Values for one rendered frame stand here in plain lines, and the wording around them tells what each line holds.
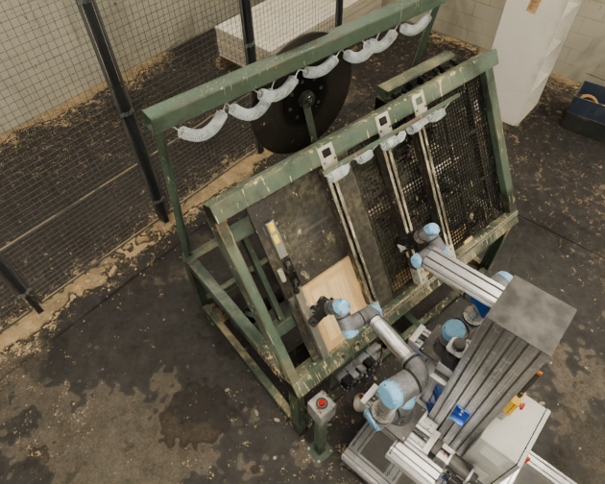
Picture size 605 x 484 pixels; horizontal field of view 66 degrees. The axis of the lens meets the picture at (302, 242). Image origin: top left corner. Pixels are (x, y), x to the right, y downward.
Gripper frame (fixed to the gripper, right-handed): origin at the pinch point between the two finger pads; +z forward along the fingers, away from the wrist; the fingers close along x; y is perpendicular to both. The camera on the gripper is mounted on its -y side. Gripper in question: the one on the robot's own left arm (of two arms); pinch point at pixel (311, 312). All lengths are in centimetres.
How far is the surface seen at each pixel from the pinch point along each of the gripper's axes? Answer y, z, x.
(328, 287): 23.7, 20.4, -7.9
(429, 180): 117, 4, -22
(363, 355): 8, 41, -59
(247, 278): -5.5, 4.0, 38.3
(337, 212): 56, 0, 18
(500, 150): 182, 9, -60
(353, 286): 35.3, 23.8, -22.5
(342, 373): -9, 41, -52
